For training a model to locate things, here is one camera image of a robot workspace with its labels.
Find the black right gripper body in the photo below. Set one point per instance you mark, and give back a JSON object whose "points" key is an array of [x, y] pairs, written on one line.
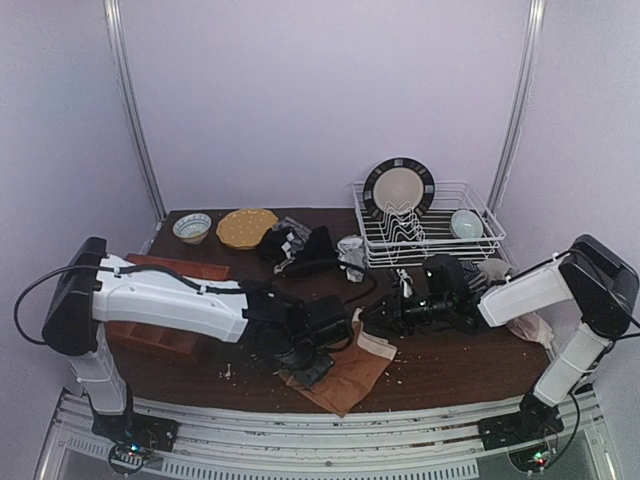
{"points": [[396, 310]]}

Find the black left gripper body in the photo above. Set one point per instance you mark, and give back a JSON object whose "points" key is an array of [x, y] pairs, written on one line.
{"points": [[310, 373]]}

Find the tan brown boxer underwear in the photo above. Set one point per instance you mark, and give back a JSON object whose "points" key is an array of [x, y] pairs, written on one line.
{"points": [[355, 373]]}

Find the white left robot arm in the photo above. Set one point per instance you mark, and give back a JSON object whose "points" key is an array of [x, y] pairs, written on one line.
{"points": [[97, 288]]}

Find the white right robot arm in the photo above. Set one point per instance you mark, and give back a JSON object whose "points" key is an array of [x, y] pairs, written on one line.
{"points": [[588, 279]]}

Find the blue striped underwear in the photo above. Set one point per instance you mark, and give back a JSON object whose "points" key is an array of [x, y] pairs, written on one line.
{"points": [[476, 276]]}

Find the black underwear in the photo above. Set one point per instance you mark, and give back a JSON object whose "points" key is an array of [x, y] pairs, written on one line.
{"points": [[317, 256]]}

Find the pink beige underwear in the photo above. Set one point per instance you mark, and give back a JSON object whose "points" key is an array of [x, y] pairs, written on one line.
{"points": [[532, 328]]}

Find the grey underwear pile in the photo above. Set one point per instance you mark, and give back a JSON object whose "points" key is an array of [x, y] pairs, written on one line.
{"points": [[292, 235]]}

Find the grey white underwear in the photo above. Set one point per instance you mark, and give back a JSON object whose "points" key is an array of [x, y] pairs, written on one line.
{"points": [[351, 250]]}

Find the grey cloth by rack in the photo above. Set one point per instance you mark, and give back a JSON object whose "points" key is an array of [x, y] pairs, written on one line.
{"points": [[495, 270]]}

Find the light green bowl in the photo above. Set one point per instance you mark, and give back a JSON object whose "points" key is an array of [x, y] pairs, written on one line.
{"points": [[466, 224]]}

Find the brown wooden organizer box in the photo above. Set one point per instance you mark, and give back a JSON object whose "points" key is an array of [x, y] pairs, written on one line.
{"points": [[163, 339]]}

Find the yellow dotted plate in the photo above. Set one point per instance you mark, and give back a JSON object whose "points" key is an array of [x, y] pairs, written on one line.
{"points": [[244, 229]]}

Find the black rimmed beige plate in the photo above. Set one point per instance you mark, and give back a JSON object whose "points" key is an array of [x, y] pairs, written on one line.
{"points": [[398, 186]]}

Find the blue patterned bowl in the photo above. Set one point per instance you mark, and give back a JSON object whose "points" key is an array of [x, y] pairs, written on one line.
{"points": [[192, 229]]}

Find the white wire dish rack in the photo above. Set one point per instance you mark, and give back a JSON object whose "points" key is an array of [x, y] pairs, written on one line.
{"points": [[406, 240]]}

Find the metal front rail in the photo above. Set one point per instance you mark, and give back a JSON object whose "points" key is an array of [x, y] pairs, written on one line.
{"points": [[440, 443]]}

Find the right metal corner post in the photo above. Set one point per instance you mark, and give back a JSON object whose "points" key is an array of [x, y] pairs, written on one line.
{"points": [[526, 71]]}

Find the metal corner post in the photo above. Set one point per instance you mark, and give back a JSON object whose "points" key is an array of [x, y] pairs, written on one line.
{"points": [[117, 40], [526, 71]]}

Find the left metal corner post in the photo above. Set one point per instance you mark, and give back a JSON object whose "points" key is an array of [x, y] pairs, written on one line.
{"points": [[117, 40]]}

